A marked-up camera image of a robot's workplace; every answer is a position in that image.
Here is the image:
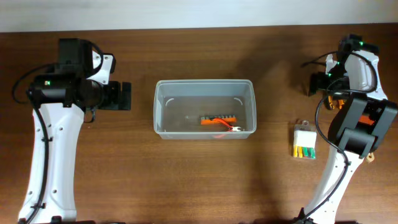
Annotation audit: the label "orange black long-nose pliers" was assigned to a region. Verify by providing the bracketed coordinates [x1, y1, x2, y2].
[325, 95, 346, 110]

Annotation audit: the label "orange scraper wooden handle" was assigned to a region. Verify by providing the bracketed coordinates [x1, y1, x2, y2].
[359, 115, 375, 163]

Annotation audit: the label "clear box coloured bits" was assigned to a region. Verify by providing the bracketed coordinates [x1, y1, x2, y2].
[292, 120, 317, 159]

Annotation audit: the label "clear plastic container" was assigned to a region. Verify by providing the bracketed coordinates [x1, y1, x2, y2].
[153, 79, 257, 140]

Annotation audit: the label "orange socket bit rail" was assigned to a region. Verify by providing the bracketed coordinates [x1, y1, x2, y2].
[200, 115, 237, 125]

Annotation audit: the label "red handled small cutters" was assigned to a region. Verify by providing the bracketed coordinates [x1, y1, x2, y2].
[213, 118, 242, 139]

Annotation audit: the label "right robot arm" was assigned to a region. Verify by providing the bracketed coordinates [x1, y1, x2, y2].
[293, 34, 397, 223]

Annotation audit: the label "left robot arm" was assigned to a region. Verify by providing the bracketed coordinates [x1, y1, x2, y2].
[17, 39, 132, 223]

